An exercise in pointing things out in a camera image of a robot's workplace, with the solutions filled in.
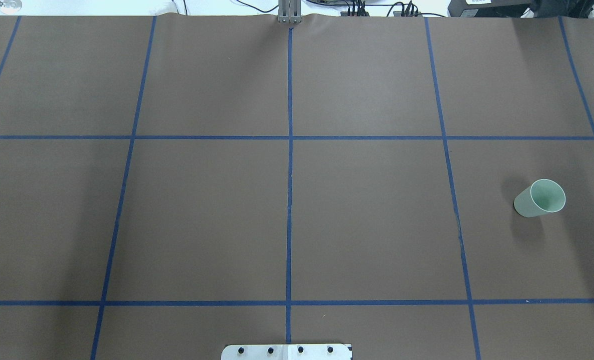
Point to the black small computer box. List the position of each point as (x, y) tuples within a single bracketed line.
[(488, 8)]

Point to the light green plastic cup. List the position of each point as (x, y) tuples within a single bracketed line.
[(542, 197)]

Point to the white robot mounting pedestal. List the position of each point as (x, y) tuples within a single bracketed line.
[(304, 351)]

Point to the aluminium frame post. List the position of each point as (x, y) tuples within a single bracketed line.
[(289, 12)]

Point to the brown paper table mat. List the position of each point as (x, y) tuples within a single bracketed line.
[(171, 185)]

